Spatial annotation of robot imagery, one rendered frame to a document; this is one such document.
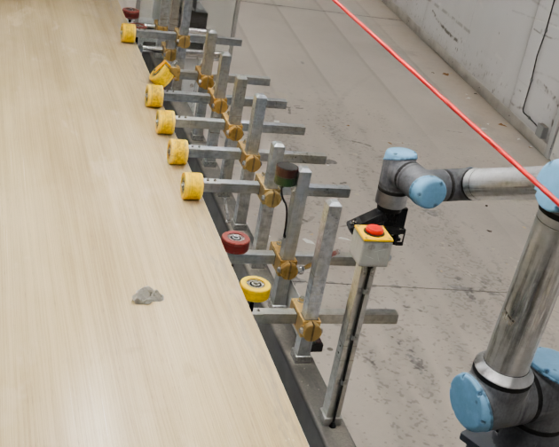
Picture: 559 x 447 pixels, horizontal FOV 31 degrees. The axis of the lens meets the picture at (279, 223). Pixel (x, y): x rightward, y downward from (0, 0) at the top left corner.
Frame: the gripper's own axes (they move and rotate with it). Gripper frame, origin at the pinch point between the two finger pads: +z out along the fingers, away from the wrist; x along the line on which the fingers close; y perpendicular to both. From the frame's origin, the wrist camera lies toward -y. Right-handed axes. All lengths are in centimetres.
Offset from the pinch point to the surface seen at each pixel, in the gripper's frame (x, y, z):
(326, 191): 23.4, -8.8, -12.7
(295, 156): 48, -12, -13
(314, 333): -33.7, -26.8, 1.3
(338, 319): -26.6, -18.0, 1.6
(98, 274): -21, -81, -9
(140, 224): 6, -67, -9
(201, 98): 98, -34, -13
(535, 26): 363, 252, 17
